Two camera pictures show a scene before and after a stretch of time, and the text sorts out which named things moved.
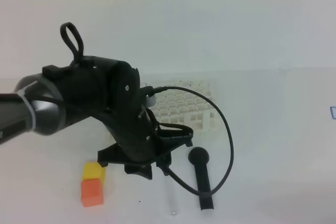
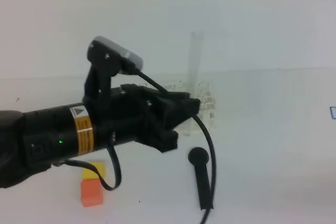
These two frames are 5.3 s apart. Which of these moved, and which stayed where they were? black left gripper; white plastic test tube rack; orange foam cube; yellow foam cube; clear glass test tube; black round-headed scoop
Moved: black left gripper; clear glass test tube
Stayed: orange foam cube; yellow foam cube; black round-headed scoop; white plastic test tube rack
